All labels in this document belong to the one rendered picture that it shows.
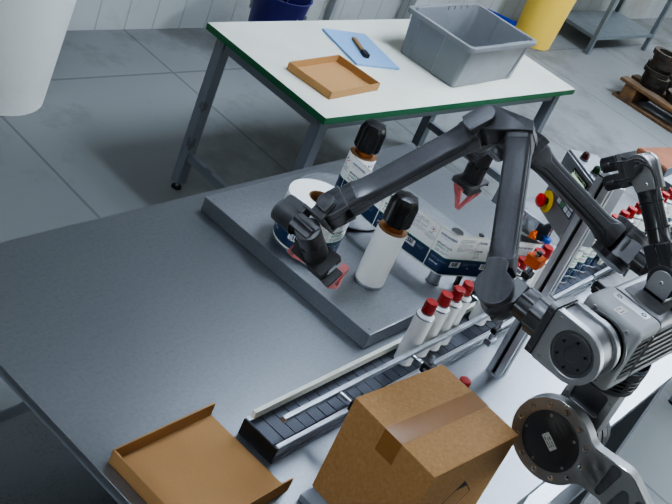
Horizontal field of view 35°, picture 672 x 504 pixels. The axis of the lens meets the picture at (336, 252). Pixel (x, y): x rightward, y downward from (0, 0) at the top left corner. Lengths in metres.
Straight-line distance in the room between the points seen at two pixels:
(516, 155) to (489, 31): 3.18
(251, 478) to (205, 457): 0.11
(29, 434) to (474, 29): 3.19
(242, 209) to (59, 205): 1.52
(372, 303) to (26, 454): 1.05
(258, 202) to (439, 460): 1.28
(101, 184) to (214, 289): 1.95
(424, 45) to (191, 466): 3.00
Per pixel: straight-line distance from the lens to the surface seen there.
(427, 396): 2.32
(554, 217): 2.85
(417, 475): 2.17
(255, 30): 4.62
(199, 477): 2.32
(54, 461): 3.12
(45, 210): 4.47
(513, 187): 2.20
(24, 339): 2.52
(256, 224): 3.09
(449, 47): 4.85
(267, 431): 2.42
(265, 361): 2.68
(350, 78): 4.51
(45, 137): 4.96
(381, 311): 2.95
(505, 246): 2.15
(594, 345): 2.02
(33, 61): 4.93
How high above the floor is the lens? 2.45
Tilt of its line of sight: 30 degrees down
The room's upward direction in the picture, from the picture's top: 24 degrees clockwise
